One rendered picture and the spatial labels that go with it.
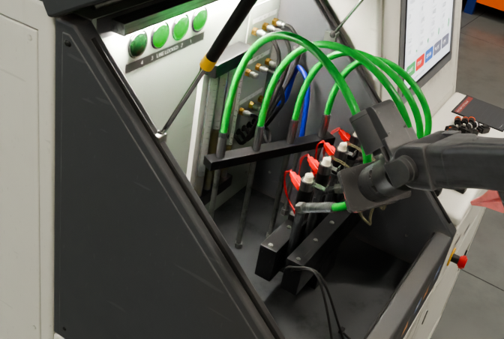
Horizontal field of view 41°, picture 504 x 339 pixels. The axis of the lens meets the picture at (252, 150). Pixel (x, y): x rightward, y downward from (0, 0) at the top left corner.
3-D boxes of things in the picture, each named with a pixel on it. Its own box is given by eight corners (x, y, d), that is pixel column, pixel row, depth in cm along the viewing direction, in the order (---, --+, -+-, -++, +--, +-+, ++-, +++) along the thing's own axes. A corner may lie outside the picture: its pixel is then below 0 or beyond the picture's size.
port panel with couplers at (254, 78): (242, 137, 158) (264, 11, 143) (230, 132, 160) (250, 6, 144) (270, 118, 168) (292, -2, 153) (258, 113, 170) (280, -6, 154)
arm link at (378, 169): (398, 196, 90) (433, 180, 92) (376, 149, 91) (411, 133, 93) (379, 203, 97) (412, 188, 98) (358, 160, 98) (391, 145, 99)
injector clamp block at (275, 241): (289, 320, 141) (303, 265, 133) (248, 298, 145) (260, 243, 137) (354, 241, 167) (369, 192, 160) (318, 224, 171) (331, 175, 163)
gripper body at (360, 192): (334, 172, 103) (351, 163, 96) (394, 157, 106) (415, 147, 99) (346, 214, 102) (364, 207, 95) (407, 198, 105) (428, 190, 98)
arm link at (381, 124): (414, 181, 84) (463, 157, 88) (374, 97, 86) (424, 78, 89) (366, 201, 95) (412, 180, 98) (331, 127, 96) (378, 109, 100)
